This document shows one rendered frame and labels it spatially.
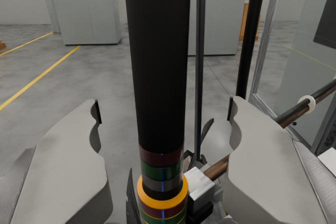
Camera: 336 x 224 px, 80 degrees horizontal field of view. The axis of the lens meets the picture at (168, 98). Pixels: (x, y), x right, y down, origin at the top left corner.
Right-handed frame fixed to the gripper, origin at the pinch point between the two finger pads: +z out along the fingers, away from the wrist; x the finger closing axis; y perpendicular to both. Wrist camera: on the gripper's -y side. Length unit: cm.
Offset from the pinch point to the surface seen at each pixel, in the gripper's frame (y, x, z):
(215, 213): 57, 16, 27
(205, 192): 11.2, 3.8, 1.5
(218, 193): 54, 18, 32
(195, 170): 11.2, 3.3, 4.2
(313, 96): 10.1, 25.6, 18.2
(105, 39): 146, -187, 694
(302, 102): 10.1, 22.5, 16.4
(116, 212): 166, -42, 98
